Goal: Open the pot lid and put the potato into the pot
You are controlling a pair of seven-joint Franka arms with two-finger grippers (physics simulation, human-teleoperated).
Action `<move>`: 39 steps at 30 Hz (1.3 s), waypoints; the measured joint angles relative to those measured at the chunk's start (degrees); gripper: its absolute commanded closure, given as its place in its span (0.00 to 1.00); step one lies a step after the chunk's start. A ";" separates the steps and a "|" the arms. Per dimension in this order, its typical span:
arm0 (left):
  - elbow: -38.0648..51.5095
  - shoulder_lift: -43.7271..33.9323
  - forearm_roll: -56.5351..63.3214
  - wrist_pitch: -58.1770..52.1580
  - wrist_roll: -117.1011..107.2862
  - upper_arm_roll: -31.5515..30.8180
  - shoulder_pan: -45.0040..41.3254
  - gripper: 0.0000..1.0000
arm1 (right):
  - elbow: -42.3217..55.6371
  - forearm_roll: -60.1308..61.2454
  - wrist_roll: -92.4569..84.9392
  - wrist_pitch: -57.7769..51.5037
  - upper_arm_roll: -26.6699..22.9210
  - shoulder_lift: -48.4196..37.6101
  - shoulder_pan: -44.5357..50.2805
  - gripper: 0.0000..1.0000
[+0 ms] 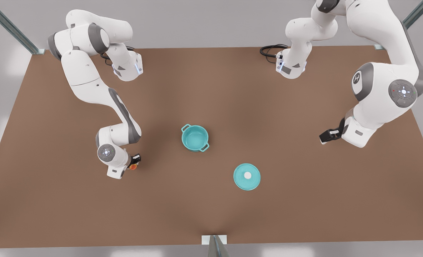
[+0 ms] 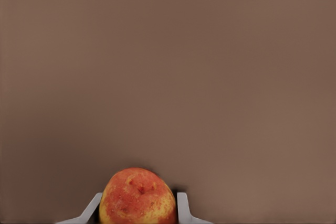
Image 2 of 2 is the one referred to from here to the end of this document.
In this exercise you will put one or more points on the red yellow potato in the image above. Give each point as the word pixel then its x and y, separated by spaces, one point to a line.
pixel 137 197

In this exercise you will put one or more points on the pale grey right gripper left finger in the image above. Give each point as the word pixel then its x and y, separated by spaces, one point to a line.
pixel 89 209

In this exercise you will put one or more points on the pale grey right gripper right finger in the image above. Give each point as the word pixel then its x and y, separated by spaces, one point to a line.
pixel 183 208

